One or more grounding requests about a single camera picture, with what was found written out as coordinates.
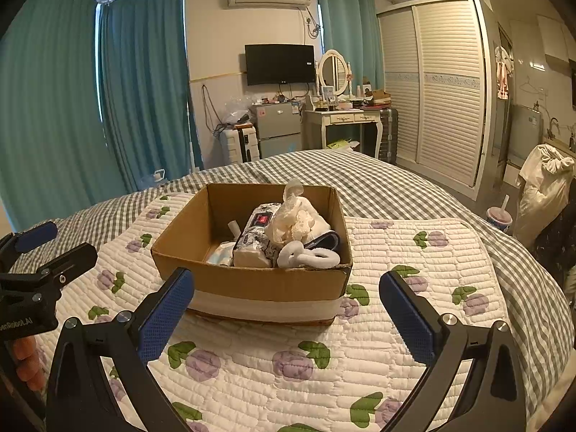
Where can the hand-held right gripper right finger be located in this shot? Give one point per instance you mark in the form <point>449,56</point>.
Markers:
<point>407,319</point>

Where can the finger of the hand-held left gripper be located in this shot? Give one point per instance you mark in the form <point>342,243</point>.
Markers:
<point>38,234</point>
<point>67,263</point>

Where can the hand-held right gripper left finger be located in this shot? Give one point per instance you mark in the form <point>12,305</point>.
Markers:
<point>166,319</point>

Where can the face mask packet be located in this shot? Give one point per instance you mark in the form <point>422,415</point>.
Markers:
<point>220,252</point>

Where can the brown cardboard box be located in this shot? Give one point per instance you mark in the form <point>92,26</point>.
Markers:
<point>252,283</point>

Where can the small white tube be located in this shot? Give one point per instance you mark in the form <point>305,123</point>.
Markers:
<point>234,228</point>

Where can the grey dark-trimmed sock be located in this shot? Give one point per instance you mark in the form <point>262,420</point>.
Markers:
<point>324,239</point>

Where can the white cloth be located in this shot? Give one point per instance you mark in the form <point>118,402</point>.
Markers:
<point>308,256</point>

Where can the floral tissue pack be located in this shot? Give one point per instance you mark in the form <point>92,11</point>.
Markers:
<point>258,238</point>

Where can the white plastic bag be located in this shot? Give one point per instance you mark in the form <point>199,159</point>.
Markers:
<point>294,220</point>

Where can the person's left hand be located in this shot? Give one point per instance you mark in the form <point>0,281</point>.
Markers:
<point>27,362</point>

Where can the floral quilted blanket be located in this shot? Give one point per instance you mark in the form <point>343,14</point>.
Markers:
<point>270,369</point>

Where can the clear water jug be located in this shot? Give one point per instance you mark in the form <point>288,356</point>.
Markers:
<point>158,176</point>

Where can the wide teal curtain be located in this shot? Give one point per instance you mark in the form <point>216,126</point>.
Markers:
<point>49,99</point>

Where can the drink cup with straw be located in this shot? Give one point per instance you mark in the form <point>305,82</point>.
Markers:
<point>499,218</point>

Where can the white pole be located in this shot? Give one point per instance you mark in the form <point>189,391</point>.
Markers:
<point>194,135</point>

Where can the dark suitcase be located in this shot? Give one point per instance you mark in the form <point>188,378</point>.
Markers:
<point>389,137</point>

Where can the yellow green packet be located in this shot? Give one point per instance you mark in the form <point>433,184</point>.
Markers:
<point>342,144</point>

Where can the white suitcase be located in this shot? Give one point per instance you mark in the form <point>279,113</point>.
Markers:
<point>238,146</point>

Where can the white bundle of laundry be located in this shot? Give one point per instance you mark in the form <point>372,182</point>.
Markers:
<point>544,189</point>

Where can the white dressing table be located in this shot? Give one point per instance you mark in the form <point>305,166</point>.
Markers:
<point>346,119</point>

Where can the grey mini fridge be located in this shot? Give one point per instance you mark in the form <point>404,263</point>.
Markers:
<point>275,130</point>

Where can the clear plastic bag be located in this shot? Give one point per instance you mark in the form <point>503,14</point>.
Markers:
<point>236,112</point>

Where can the grey washing machine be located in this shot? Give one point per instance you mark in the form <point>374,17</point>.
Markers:
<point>524,130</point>

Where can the group of cosmetics items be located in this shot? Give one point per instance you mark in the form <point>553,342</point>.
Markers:
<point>366,96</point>

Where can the white louvred wardrobe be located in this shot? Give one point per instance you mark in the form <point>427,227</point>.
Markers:
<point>445,90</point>

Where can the metal faucet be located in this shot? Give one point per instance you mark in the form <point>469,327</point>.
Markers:
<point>553,126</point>

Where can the white oval mirror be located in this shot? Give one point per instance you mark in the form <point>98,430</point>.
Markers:
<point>334,72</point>

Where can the hanging clothes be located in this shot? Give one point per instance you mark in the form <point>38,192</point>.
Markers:
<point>504,72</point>

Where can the narrow teal curtain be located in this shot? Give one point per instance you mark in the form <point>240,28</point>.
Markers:
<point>348,31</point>

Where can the small photo frame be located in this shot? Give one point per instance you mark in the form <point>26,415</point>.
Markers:
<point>328,93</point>

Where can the black wall television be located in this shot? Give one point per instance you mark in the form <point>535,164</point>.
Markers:
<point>279,64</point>

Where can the white wall cabinets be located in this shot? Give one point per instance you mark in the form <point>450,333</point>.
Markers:
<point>555,36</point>

